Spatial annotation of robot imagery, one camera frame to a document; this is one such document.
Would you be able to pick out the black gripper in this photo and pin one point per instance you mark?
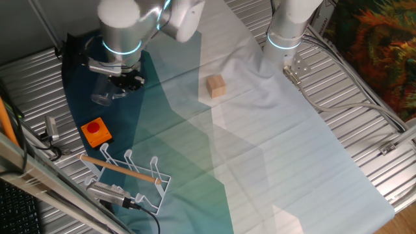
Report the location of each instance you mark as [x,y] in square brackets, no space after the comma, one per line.
[126,78]

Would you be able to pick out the clear glass mug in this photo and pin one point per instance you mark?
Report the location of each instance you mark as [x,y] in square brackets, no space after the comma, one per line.
[104,94]

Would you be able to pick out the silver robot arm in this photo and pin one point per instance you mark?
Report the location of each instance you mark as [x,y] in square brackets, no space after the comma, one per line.
[120,32]

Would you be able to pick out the wooden rack rod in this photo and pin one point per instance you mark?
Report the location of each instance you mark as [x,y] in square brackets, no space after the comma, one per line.
[120,169]

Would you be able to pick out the orange emergency stop button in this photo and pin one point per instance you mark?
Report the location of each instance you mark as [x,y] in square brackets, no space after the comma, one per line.
[97,135]

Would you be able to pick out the wooden cube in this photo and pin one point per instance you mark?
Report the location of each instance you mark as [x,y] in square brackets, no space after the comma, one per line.
[216,86]

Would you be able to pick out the orange pole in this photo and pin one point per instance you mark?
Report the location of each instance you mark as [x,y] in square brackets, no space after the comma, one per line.
[6,123]

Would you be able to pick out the blue green white tablecloth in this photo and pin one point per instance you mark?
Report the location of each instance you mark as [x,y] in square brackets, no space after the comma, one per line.
[260,146]

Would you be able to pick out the black keyboard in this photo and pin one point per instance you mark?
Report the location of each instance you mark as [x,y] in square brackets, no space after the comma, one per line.
[16,211]

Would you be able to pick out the metal base mounting plate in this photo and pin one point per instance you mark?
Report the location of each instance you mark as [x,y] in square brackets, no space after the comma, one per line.
[300,65]

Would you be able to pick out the cardboard box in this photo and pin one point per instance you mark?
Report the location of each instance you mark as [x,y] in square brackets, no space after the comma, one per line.
[325,16]

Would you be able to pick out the colourful patterned cloth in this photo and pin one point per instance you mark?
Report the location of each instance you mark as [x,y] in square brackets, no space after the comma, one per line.
[373,48]

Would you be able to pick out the silver finned camera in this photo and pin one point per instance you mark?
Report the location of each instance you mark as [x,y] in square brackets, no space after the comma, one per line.
[107,193]

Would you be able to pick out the aluminium frame bar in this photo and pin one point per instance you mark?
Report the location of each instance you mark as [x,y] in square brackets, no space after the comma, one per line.
[32,175]

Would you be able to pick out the small metal bracket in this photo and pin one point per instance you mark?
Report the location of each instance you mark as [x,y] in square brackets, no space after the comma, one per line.
[387,149]

